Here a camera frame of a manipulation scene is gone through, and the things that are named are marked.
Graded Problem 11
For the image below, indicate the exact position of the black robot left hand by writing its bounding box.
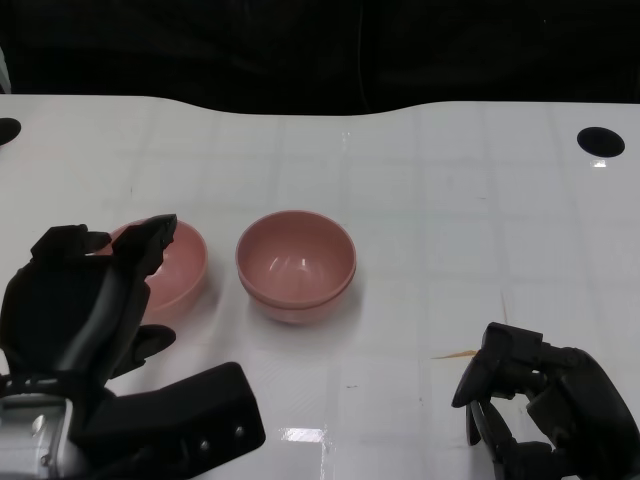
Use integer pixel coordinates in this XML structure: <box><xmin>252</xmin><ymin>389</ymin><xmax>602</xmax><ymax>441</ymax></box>
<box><xmin>0</xmin><ymin>213</ymin><xmax>180</xmax><ymax>389</ymax></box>

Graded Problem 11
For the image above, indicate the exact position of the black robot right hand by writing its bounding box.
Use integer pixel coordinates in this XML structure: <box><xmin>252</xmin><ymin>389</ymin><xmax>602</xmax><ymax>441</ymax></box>
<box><xmin>451</xmin><ymin>322</ymin><xmax>640</xmax><ymax>480</ymax></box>

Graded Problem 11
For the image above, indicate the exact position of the pink plastic bowl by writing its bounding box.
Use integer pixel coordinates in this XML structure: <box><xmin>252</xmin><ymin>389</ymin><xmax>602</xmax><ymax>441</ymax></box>
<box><xmin>107</xmin><ymin>219</ymin><xmax>209</xmax><ymax>314</ymax></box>
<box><xmin>235</xmin><ymin>209</ymin><xmax>357</xmax><ymax>307</ymax></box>
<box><xmin>238</xmin><ymin>267</ymin><xmax>357</xmax><ymax>326</ymax></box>

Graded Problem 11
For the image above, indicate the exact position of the black round table grommet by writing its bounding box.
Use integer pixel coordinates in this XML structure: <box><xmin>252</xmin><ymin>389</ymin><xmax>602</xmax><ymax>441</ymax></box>
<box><xmin>0</xmin><ymin>118</ymin><xmax>22</xmax><ymax>146</ymax></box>
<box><xmin>575</xmin><ymin>126</ymin><xmax>626</xmax><ymax>157</ymax></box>

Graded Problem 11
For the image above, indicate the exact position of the black backdrop curtain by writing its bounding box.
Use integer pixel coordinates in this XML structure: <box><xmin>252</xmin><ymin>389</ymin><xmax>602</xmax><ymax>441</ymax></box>
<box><xmin>0</xmin><ymin>0</ymin><xmax>640</xmax><ymax>116</ymax></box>

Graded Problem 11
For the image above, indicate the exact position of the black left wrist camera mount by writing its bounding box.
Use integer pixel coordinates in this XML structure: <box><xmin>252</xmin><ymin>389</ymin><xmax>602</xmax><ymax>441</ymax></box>
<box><xmin>69</xmin><ymin>362</ymin><xmax>267</xmax><ymax>480</ymax></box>

